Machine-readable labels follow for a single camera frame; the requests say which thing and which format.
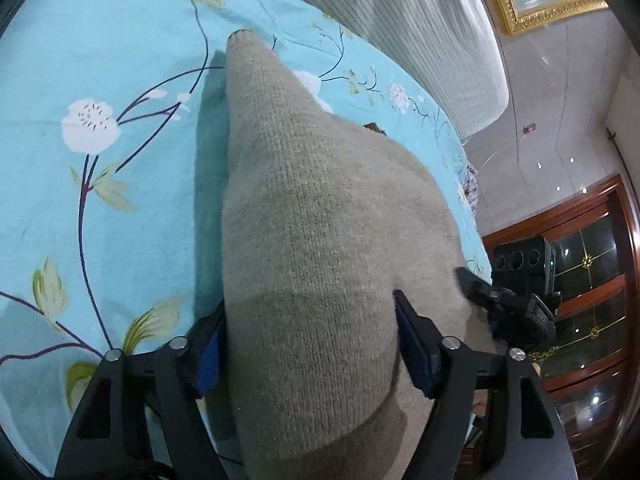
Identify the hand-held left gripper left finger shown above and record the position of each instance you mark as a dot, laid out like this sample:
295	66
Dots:
207	360

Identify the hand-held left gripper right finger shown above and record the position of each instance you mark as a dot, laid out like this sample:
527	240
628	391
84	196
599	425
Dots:
415	350

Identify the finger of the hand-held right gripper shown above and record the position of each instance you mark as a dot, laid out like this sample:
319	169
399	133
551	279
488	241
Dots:
475	287

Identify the beige knitted sweater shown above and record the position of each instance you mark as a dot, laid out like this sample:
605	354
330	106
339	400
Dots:
325	260

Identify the wooden glass door cabinet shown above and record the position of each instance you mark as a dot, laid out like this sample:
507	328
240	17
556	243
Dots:
595	320

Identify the purple floral cloth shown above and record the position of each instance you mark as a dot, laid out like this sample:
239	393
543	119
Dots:
469	190

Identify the blue floral bedsheet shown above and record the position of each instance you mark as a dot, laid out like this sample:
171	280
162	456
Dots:
100	185

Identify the grey striped bolster cushion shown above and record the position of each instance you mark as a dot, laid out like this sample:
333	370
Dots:
425	35

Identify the wall socket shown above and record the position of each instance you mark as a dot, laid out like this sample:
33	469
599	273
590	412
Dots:
529	128

